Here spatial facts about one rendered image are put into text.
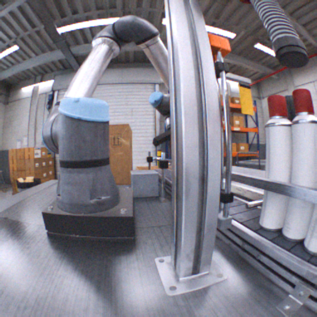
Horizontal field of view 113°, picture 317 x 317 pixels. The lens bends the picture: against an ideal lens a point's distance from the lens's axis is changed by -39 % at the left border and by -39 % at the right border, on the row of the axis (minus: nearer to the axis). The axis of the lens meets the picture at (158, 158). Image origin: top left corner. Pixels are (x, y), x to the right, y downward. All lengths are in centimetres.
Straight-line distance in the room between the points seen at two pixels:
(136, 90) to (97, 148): 454
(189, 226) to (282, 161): 15
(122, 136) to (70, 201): 47
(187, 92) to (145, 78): 466
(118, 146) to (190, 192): 59
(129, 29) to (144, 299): 66
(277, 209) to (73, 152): 35
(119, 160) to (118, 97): 411
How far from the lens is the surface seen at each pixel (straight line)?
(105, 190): 33
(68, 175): 33
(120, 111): 467
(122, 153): 73
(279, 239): 26
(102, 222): 32
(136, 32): 60
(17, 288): 27
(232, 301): 22
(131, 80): 482
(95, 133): 32
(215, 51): 30
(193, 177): 17
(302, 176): 23
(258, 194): 36
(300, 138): 23
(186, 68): 19
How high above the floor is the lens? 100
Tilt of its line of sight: 3 degrees down
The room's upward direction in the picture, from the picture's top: 1 degrees counter-clockwise
